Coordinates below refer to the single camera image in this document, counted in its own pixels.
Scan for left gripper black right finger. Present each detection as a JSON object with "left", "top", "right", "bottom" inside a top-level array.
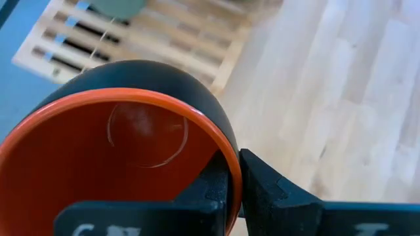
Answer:
[{"left": 239, "top": 148, "right": 420, "bottom": 236}]

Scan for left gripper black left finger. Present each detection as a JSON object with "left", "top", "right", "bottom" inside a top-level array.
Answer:
[{"left": 53, "top": 149, "right": 230, "bottom": 236}]

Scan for teal faceted mug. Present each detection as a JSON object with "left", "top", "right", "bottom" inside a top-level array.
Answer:
[{"left": 87, "top": 0, "right": 149, "bottom": 21}]

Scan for slatted light wooden rack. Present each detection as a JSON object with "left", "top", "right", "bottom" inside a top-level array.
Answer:
[{"left": 10, "top": 0, "right": 285, "bottom": 96}]

